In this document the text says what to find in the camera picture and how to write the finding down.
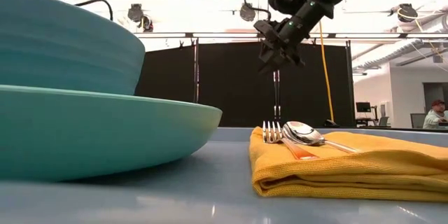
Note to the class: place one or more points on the overhead metal frame rail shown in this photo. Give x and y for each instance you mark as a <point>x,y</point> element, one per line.
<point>210,35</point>

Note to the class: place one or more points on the grey door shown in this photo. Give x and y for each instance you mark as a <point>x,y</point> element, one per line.
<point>434,92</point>

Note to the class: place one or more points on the blue plastic bowl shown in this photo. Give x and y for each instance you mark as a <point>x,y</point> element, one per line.
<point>52,42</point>

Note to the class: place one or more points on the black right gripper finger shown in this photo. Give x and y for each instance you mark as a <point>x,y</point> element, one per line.
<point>267,64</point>
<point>290,63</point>

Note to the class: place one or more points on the black computer monitor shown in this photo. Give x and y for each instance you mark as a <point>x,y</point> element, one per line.
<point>363,107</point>

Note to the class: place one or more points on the silver metal fork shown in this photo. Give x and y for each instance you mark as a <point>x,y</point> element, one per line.
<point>271,134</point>

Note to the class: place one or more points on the teal plastic plate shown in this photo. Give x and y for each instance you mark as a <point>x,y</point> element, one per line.
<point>87,136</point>

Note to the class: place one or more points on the silver metal spoon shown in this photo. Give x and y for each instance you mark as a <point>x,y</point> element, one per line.
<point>304,134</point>

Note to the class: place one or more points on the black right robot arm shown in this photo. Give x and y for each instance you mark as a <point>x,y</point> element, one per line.
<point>315,3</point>

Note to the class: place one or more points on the black fabric partition panel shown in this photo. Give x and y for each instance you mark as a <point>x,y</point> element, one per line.
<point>168,77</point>
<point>234,87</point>
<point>308,91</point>

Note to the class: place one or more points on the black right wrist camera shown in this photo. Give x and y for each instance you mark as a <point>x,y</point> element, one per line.
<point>266,31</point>

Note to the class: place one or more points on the person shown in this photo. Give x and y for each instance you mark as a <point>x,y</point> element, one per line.
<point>434,117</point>

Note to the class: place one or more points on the red and black hanging device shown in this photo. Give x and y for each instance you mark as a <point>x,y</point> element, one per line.
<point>147,24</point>

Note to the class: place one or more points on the round black ceiling lamp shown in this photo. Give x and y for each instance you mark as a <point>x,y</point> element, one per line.
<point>246,13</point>
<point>135,12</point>
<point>407,12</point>

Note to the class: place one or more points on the yellow cloth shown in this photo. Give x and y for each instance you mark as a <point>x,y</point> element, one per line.
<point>350,175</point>

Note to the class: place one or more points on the grey office chair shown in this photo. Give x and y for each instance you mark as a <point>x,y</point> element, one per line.
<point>417,120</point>

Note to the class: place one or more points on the light blue plastic tray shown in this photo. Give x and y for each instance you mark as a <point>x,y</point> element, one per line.
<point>175,196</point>

